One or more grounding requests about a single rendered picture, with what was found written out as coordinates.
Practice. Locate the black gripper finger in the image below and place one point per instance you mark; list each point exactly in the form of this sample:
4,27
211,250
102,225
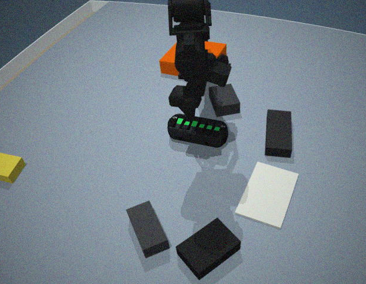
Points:
202,87
190,113

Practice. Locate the white flat rectangular board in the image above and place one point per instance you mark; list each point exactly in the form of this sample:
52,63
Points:
267,195

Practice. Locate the yellow rectangular block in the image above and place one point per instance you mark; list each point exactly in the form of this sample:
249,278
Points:
10,167

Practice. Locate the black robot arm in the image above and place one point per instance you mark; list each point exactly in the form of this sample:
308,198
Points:
191,34

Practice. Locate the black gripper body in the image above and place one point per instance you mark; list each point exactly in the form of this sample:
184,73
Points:
188,96

